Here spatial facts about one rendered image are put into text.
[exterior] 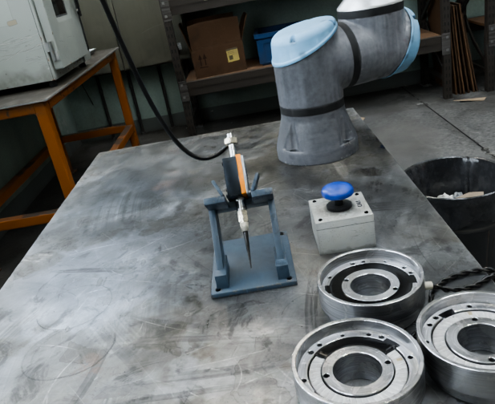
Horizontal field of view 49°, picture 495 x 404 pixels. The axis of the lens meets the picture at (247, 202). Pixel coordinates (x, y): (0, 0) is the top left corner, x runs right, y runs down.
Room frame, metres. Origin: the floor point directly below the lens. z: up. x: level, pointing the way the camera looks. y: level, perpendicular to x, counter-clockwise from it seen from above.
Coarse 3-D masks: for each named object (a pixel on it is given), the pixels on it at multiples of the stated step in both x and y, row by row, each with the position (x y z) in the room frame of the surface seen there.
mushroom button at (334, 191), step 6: (324, 186) 0.63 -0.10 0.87; (330, 186) 0.62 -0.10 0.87; (336, 186) 0.61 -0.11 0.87; (342, 186) 0.61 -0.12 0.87; (348, 186) 0.61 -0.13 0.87; (324, 192) 0.61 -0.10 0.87; (330, 192) 0.60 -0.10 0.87; (336, 192) 0.60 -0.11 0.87; (342, 192) 0.60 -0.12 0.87; (348, 192) 0.60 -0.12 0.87; (324, 198) 0.61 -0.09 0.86; (330, 198) 0.60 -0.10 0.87; (336, 198) 0.60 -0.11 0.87; (342, 198) 0.60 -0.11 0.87; (336, 204) 0.61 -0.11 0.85; (342, 204) 0.61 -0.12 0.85
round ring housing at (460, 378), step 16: (432, 304) 0.39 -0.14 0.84; (448, 304) 0.40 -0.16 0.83; (464, 304) 0.40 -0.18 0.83; (480, 304) 0.40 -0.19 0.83; (416, 320) 0.38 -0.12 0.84; (432, 320) 0.39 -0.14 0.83; (464, 320) 0.38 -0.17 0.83; (480, 320) 0.38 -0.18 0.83; (416, 336) 0.37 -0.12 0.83; (448, 336) 0.36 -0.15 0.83; (464, 336) 0.37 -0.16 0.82; (480, 336) 0.37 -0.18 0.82; (432, 352) 0.33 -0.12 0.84; (464, 352) 0.34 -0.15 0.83; (432, 368) 0.34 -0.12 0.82; (448, 368) 0.32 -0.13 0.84; (464, 368) 0.31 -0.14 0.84; (480, 368) 0.31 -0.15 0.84; (448, 384) 0.32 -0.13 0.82; (464, 384) 0.31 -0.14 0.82; (480, 384) 0.31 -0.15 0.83; (464, 400) 0.32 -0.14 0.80; (480, 400) 0.31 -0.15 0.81
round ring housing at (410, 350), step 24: (312, 336) 0.39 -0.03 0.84; (336, 336) 0.39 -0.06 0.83; (360, 336) 0.38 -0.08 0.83; (384, 336) 0.38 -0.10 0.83; (408, 336) 0.36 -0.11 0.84; (312, 360) 0.37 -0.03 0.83; (336, 360) 0.36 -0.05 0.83; (360, 360) 0.36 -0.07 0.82; (384, 360) 0.35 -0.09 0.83; (408, 360) 0.34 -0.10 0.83; (336, 384) 0.33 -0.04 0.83; (384, 384) 0.32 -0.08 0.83; (408, 384) 0.32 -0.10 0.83
